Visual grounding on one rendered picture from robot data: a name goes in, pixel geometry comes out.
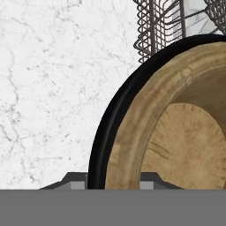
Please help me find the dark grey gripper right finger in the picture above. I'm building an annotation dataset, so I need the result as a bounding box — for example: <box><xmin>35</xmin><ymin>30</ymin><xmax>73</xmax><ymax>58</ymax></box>
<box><xmin>139</xmin><ymin>171</ymin><xmax>184</xmax><ymax>191</ymax></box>

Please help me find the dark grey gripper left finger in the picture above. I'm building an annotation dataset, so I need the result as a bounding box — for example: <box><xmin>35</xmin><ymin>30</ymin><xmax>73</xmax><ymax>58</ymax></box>
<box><xmin>39</xmin><ymin>171</ymin><xmax>88</xmax><ymax>191</ymax></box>

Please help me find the tan bowl with black rim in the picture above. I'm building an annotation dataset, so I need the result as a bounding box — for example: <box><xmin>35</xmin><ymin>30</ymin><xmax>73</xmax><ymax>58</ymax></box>
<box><xmin>87</xmin><ymin>34</ymin><xmax>226</xmax><ymax>191</ymax></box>

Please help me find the dark wire dish rack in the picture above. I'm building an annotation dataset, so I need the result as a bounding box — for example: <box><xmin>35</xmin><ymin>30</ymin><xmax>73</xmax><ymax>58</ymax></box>
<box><xmin>132</xmin><ymin>0</ymin><xmax>226</xmax><ymax>64</ymax></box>

